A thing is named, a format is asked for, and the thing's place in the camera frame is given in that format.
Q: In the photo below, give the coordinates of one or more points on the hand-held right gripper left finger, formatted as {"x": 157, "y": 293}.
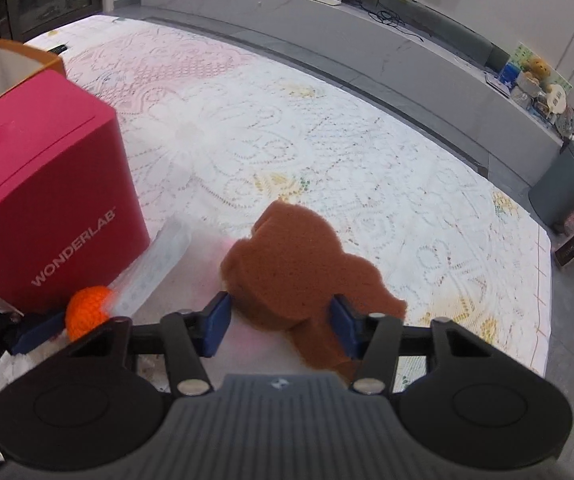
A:
{"x": 217, "y": 325}

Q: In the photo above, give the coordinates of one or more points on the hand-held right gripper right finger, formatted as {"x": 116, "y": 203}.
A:
{"x": 343, "y": 327}

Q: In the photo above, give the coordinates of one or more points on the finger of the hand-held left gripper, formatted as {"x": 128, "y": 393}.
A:
{"x": 37, "y": 335}

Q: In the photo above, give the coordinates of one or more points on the orange crocheted ball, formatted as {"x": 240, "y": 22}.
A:
{"x": 89, "y": 312}

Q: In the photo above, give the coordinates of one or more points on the brown foam sponge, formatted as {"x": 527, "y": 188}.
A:
{"x": 292, "y": 270}

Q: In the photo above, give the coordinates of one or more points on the orange cardboard box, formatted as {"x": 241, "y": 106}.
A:
{"x": 9, "y": 70}

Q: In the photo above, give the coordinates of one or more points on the clear plastic bubble wrap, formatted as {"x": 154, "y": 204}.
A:
{"x": 152, "y": 270}

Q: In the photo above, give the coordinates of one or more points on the red lidded clear box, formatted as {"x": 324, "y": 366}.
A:
{"x": 52, "y": 185}

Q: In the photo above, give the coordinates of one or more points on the white lace tablecloth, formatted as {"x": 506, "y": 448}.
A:
{"x": 317, "y": 150}

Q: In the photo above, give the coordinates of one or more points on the grey trash can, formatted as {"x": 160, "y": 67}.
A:
{"x": 562, "y": 185}

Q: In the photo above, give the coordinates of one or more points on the grey marble television console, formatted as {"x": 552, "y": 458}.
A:
{"x": 417, "y": 60}

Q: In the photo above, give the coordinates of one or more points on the small black object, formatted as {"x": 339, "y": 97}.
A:
{"x": 58, "y": 49}

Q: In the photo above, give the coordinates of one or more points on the small blue box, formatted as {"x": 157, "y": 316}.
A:
{"x": 508, "y": 74}

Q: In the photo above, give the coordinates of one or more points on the small teddy bear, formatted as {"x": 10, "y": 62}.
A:
{"x": 538, "y": 67}

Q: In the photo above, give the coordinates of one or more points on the green teddy bear poster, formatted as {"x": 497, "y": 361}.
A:
{"x": 522, "y": 54}

